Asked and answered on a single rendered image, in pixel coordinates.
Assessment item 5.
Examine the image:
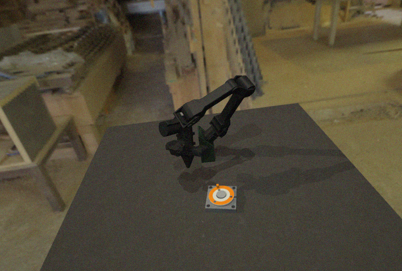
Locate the orange round plate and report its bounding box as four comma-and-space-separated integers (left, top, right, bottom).
209, 184, 234, 206

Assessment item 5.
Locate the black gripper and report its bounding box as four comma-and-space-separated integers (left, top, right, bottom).
165, 131, 209, 168

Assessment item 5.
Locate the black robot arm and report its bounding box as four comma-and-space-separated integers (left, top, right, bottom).
159, 76, 256, 157

